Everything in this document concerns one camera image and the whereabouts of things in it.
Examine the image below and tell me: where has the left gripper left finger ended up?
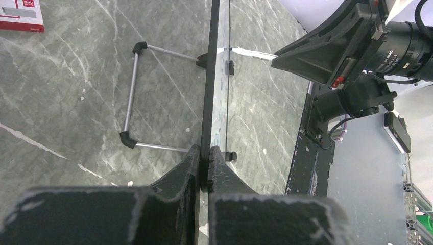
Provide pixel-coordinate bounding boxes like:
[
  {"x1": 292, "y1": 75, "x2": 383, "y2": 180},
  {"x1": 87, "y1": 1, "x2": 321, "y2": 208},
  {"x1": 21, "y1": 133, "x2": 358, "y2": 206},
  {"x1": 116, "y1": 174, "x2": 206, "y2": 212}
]
[{"x1": 1, "y1": 145, "x2": 200, "y2": 244}]

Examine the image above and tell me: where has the red white small box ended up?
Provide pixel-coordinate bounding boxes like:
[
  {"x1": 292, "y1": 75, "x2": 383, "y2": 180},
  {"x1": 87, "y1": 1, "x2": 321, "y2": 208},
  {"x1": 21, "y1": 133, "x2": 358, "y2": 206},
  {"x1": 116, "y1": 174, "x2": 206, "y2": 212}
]
[{"x1": 1, "y1": 0, "x2": 44, "y2": 33}]

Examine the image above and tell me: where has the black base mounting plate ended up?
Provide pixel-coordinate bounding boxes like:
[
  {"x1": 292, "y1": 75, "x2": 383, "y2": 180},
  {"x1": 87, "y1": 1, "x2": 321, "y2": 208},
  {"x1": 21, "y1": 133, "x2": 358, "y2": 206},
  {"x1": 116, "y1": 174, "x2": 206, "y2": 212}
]
[{"x1": 285, "y1": 82, "x2": 334, "y2": 197}]

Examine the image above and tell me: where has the white whiteboard black frame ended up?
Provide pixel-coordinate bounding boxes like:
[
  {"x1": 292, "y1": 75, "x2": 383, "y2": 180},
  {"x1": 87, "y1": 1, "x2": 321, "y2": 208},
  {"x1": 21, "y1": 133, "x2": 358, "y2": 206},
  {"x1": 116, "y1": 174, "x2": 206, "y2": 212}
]
[{"x1": 119, "y1": 0, "x2": 238, "y2": 163}]

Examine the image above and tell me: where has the blue white marker pen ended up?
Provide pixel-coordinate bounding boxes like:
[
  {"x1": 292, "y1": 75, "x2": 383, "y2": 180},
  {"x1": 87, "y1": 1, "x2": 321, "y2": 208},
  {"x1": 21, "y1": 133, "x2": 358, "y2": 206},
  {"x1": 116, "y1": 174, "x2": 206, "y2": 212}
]
[{"x1": 216, "y1": 47, "x2": 277, "y2": 61}]

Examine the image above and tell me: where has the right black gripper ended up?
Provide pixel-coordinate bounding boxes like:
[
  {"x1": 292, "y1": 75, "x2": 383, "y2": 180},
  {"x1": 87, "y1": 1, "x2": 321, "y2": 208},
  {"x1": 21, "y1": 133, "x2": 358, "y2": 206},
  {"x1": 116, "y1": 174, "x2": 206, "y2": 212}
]
[{"x1": 271, "y1": 1, "x2": 432, "y2": 90}]

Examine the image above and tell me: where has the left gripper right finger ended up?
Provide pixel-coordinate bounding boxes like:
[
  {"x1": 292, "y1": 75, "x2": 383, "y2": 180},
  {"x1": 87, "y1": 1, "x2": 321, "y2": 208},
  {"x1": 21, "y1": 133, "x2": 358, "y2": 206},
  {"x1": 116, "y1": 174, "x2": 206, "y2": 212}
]
[{"x1": 208, "y1": 146, "x2": 355, "y2": 244}]

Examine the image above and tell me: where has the black device on frame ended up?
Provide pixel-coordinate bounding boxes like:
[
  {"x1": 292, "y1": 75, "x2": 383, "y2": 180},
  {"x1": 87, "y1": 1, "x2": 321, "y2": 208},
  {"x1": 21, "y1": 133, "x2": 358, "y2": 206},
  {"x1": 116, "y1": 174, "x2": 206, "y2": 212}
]
[{"x1": 383, "y1": 112, "x2": 412, "y2": 154}]

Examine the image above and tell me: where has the green object near rail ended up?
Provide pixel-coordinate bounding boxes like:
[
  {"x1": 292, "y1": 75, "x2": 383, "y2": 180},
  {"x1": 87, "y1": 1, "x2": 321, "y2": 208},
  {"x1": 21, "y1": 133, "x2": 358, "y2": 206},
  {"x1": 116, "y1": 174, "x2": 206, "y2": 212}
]
[{"x1": 416, "y1": 215, "x2": 432, "y2": 234}]

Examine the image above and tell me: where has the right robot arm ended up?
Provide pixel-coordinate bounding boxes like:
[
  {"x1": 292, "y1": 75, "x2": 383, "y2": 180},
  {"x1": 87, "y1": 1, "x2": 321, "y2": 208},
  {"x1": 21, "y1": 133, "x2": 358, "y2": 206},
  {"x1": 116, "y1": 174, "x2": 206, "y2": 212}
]
[{"x1": 271, "y1": 1, "x2": 432, "y2": 122}]

